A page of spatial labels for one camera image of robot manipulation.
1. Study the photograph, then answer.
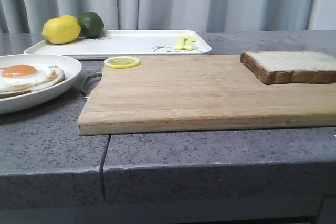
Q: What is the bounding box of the white rectangular tray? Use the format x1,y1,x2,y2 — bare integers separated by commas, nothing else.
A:
24,30,212,60

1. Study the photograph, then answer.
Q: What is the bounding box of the white bread slice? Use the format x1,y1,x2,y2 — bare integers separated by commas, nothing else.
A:
240,51,335,84

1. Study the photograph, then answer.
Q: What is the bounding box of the yellow plastic fork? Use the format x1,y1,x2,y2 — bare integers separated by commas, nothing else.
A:
174,34,188,50

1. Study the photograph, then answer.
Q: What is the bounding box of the grey curtain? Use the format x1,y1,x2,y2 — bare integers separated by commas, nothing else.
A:
1,0,335,33

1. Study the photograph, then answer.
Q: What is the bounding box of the lemon slice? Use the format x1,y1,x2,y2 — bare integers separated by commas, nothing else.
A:
104,56,140,69

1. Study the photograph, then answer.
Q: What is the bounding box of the white round plate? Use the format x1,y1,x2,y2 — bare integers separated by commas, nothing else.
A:
1,54,82,114

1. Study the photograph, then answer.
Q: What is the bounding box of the yellow lemon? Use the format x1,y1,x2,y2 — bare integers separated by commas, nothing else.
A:
41,15,81,45

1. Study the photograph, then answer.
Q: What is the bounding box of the green lime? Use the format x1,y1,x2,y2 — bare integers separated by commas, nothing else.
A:
78,12,104,38

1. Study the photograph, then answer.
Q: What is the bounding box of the metal cutting board handle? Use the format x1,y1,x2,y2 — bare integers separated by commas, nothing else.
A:
80,68,102,100

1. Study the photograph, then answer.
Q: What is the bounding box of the yellow plastic spoon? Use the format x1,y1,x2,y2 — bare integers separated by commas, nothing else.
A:
184,35,196,50

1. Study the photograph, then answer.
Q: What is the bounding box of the wooden cutting board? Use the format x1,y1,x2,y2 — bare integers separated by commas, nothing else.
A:
77,55,335,135

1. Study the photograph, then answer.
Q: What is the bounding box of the fried egg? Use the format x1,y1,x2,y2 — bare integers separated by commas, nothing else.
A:
1,64,57,92

